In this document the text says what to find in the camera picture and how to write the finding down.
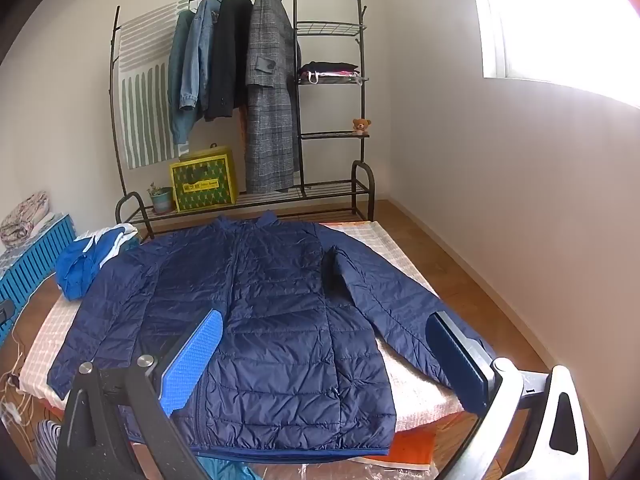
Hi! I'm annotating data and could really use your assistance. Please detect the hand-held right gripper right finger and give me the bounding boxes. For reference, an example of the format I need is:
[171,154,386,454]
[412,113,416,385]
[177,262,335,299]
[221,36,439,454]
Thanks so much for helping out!
[426,310,593,480]

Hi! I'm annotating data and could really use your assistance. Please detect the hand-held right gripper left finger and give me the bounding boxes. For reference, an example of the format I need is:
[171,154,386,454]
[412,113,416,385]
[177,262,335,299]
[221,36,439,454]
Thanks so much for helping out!
[55,307,223,480]

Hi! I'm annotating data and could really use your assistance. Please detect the navy puffer jacket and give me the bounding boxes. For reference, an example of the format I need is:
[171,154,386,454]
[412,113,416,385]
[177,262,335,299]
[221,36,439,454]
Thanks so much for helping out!
[47,211,496,461]

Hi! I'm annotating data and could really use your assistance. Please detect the stack of folded clothes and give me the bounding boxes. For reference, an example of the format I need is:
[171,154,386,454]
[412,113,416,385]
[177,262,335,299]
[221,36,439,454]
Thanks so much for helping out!
[298,61,362,84]

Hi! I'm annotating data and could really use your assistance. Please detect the black metal clothes rack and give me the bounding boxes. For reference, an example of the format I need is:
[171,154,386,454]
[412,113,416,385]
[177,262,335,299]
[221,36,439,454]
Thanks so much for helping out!
[111,0,377,241]

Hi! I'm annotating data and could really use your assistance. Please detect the orange cloth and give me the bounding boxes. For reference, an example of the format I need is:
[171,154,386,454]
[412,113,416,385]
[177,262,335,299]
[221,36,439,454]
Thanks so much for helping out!
[390,410,442,466]

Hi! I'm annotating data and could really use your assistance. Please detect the pink checked blanket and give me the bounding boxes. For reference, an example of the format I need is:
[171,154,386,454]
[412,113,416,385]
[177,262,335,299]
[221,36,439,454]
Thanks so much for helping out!
[20,220,468,443]

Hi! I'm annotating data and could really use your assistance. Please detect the teal cloth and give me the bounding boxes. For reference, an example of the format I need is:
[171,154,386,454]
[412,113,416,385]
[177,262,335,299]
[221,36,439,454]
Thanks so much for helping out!
[207,460,257,480]

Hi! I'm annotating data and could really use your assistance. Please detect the blue and white garment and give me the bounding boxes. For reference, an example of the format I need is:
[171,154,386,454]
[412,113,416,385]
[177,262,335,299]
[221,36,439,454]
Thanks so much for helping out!
[55,226,141,302]

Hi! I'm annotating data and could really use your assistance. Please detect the clear plastic sheet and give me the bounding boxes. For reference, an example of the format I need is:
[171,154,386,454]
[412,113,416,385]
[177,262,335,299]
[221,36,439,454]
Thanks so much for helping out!
[250,455,436,480]

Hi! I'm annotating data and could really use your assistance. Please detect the small potted plant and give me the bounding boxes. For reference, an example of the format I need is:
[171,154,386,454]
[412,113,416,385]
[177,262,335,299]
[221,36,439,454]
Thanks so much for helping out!
[147,182,174,215]

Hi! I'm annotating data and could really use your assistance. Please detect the grey striped cloth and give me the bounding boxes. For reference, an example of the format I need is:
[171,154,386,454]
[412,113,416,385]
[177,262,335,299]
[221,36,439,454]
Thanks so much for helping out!
[36,420,63,480]

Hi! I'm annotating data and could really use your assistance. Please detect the yellow and green box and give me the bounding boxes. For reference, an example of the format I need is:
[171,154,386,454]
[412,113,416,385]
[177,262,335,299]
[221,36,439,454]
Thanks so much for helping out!
[169,146,238,213]

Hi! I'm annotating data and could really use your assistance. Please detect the blue slatted crate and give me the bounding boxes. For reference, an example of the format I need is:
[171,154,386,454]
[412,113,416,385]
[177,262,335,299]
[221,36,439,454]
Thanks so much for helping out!
[0,214,77,346]

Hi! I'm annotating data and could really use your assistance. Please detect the floral crumpled cloth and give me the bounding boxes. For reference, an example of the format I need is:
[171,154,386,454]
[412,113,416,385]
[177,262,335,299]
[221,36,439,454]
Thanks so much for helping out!
[0,191,55,248]

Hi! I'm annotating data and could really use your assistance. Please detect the grey plaid coat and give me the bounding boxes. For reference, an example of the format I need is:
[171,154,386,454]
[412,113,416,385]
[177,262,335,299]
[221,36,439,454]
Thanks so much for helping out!
[244,0,302,194]

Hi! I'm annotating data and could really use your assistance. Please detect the black hanging jacket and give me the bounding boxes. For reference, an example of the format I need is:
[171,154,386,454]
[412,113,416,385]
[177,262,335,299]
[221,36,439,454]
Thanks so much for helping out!
[204,0,253,122]

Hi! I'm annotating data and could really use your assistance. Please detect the denim hanging jacket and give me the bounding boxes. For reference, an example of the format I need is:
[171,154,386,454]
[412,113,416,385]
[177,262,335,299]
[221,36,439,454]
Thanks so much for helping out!
[180,0,223,111]

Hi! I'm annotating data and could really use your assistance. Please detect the bright window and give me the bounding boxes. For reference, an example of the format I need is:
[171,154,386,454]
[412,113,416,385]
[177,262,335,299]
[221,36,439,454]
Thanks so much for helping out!
[465,0,640,98]

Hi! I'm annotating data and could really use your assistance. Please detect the white cables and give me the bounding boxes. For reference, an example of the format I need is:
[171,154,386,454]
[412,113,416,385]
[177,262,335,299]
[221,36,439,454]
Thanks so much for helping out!
[0,330,36,428]

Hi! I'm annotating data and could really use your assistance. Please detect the green striped wall cloth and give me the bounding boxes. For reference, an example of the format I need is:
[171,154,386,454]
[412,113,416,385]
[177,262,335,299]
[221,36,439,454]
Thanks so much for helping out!
[117,0,191,170]

